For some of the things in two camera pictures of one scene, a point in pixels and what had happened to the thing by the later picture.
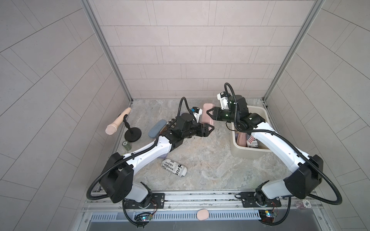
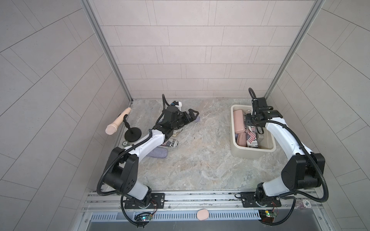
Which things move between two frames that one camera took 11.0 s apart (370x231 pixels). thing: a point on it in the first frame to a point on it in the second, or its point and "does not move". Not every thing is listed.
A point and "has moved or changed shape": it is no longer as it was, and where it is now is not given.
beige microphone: [112, 128] does not move
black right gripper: [215, 116] to [248, 120]
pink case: [241, 139] does not move
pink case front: [206, 118] has moved or changed shape
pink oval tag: [203, 214] does not move
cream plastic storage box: [262, 150] does not move
